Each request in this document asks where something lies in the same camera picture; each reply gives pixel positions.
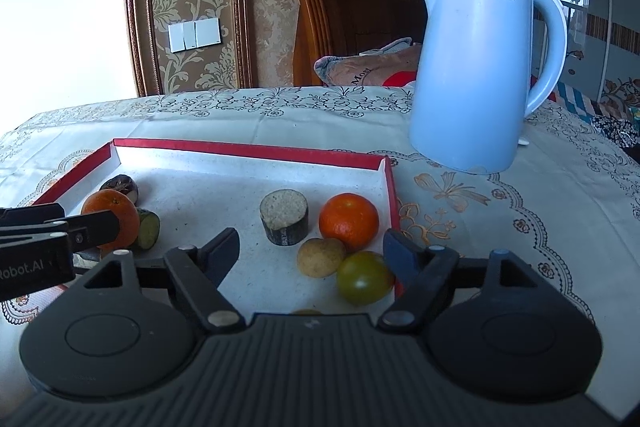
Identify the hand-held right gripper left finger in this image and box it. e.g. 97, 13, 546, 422
82, 228, 245, 333

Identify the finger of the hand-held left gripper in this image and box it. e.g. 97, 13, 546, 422
45, 208, 122, 254
0, 203, 67, 235

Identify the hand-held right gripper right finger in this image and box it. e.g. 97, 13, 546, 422
378, 229, 548, 333

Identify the orange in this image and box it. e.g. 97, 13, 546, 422
319, 193, 380, 253
81, 189, 141, 250

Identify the green cucumber piece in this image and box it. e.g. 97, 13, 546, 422
131, 208, 161, 251

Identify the red shallow cardboard tray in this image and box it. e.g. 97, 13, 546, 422
30, 138, 401, 300

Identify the large eggplant chunk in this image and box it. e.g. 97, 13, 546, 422
259, 189, 309, 247

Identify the small yellow potato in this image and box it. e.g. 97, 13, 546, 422
297, 237, 347, 279

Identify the light blue electric kettle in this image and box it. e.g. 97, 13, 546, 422
409, 0, 568, 175

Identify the printed pillow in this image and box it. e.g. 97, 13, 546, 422
314, 38, 423, 88

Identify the brown wooden headboard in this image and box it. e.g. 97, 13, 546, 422
287, 0, 426, 88

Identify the colourful patterned bed blanket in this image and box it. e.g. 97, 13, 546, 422
530, 77, 640, 152

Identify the white wall light switch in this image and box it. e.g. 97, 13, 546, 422
168, 18, 221, 54

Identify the brown wooden wall trim frame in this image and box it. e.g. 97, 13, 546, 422
124, 0, 253, 96

